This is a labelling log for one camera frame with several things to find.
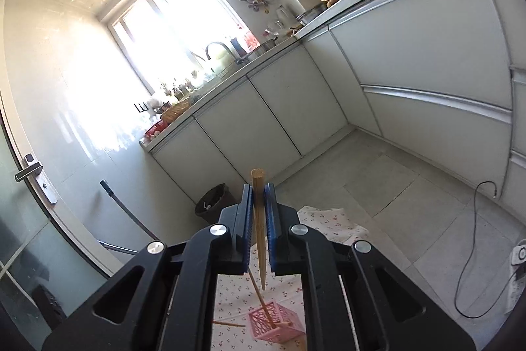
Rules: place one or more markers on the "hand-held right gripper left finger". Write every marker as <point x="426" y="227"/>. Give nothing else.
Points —
<point x="247" y="227"/>

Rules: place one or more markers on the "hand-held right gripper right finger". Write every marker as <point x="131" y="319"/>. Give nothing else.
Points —
<point x="271" y="227"/>

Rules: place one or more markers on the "light wooden chopstick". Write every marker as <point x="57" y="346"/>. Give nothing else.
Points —
<point x="259" y="190"/>

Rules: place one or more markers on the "bunch of wooden chopsticks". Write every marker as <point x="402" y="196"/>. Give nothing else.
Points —
<point x="230" y="323"/>

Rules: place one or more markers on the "pink perforated utensil basket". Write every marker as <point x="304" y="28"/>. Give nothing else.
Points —
<point x="267" y="329"/>

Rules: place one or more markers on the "dark brown trash bin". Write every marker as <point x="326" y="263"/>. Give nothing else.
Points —
<point x="213" y="205"/>

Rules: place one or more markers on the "cherry print tablecloth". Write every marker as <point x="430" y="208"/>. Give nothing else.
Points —
<point x="328" y="223"/>

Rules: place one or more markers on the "straight mop pole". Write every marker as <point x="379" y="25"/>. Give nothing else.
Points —
<point x="123" y="209"/>

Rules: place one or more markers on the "curved broom pole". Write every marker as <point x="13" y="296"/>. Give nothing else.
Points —
<point x="119" y="248"/>

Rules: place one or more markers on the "red plastic basket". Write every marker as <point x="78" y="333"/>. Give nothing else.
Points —
<point x="155" y="130"/>

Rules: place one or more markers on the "woven basket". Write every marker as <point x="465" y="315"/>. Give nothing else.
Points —
<point x="176" y="110"/>

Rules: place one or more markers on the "curved sink faucet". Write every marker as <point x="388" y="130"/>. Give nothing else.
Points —
<point x="213" y="45"/>

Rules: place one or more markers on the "kitchen window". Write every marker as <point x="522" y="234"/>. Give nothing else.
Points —
<point x="172" y="26"/>

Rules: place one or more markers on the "shallow steel basin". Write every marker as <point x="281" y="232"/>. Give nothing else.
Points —
<point x="312" y="14"/>

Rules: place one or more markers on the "frosted glass door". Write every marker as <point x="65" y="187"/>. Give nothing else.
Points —
<point x="28" y="244"/>

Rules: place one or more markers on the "white kitchen cabinets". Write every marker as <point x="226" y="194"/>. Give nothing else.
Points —
<point x="411" y="38"/>

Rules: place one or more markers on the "white power strip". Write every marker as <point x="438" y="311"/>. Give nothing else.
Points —
<point x="520" y="252"/>

